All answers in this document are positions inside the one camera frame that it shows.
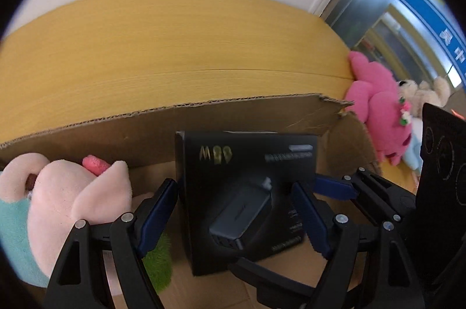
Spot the pink teal plush toy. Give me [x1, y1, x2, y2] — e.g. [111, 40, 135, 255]
[1, 153, 152, 288]

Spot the black charger box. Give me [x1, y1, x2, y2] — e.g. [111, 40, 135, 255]
[174, 132, 318, 277]

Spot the light blue plush toy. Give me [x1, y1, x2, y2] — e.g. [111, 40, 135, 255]
[403, 117, 423, 176]

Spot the beige plush bear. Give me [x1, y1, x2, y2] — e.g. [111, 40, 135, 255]
[398, 76, 451, 119]

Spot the brown cardboard box tray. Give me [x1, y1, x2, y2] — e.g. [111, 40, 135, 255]
[0, 93, 383, 309]

